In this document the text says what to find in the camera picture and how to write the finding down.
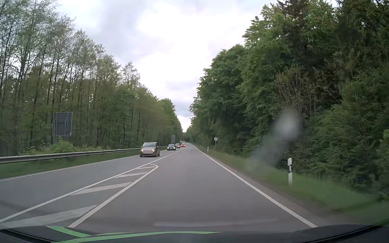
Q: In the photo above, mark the queue of cars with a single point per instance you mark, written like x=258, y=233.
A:
x=180, y=145

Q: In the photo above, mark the road markings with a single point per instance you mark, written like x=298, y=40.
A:
x=265, y=194

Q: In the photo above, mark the large road sign seen from behind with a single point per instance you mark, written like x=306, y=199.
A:
x=62, y=124

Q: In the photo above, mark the wood of tall thin trees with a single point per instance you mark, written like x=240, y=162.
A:
x=79, y=101

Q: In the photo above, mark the metal guard rail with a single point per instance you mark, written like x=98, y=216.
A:
x=46, y=156

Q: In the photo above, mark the grey asphalt road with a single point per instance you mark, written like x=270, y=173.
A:
x=187, y=189

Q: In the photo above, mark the grass verge with guard rail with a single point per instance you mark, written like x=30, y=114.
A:
x=29, y=167

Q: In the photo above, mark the wood of dense green trees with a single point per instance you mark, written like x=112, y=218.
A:
x=316, y=84

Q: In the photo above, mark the beige car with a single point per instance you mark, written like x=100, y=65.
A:
x=149, y=149

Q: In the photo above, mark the round road sign on post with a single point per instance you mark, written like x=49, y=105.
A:
x=215, y=141

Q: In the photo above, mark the grass verge with marker posts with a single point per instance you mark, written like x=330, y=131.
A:
x=316, y=190

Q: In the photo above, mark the dark car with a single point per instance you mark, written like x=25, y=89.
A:
x=171, y=147

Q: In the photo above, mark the car's own bonnet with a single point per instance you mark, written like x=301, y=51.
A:
x=194, y=236

